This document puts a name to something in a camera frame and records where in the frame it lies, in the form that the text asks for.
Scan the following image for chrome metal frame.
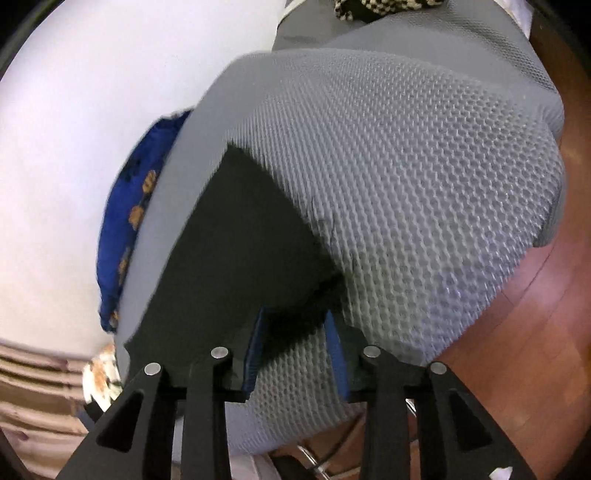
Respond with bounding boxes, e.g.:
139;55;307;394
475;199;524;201
295;442;354;477

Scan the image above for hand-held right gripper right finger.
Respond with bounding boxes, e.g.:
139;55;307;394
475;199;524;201
323;310;539;480

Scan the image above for beige striped curtain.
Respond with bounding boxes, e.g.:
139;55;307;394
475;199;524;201
0;339;100;480

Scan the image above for black and cream knit bag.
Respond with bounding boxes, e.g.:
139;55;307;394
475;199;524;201
332;0;455;25

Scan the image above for blue floral blanket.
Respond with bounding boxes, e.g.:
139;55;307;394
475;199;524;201
97;108;195;333

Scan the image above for grey mesh mattress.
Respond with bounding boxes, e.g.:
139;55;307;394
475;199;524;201
113;0;568;459

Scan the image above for white floral pillow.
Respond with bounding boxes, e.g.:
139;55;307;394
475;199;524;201
83;344;125;412

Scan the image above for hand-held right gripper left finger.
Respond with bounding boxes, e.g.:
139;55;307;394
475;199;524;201
55;307;274;480

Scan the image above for black pants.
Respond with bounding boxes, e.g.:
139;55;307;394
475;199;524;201
124;143;348;376

